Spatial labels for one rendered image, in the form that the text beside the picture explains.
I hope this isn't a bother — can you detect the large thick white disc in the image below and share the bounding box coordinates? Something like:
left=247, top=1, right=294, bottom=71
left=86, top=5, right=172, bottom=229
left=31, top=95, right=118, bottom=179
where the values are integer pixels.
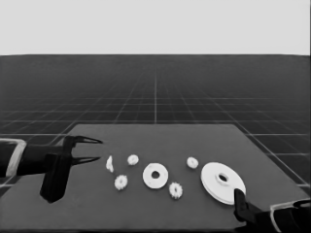
left=200, top=161, right=247, bottom=206

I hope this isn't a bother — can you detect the white toothed gear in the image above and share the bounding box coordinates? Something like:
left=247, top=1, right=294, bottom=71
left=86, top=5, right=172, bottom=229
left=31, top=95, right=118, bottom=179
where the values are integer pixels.
left=186, top=156, right=199, bottom=170
left=168, top=182, right=184, bottom=200
left=126, top=153, right=140, bottom=166
left=114, top=174, right=129, bottom=191

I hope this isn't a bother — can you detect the small white T-shaped piece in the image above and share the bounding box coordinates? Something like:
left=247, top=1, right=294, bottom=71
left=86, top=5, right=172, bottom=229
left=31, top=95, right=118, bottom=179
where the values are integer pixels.
left=105, top=154, right=115, bottom=174

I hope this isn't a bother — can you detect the white round carrier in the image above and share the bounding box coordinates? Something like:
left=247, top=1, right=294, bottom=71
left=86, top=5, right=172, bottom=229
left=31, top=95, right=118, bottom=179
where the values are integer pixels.
left=142, top=162, right=169, bottom=190

